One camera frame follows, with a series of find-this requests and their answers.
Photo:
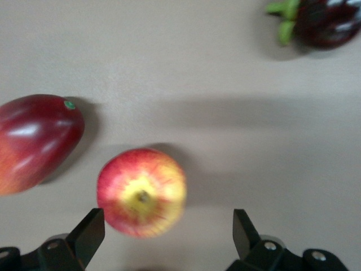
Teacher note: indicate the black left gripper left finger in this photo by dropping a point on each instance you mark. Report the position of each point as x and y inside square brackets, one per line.
[84, 242]

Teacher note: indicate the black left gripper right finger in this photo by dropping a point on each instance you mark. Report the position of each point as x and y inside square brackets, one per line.
[248, 245]

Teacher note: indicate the red yellow apple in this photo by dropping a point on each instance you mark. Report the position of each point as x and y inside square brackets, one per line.
[141, 192]

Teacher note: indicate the red orange mango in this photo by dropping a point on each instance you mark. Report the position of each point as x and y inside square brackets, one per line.
[34, 141]

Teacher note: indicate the brown table cover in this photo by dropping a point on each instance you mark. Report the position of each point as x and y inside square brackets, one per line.
[197, 84]

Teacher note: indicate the dark purple mangosteen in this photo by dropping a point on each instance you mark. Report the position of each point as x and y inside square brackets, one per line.
[324, 25]

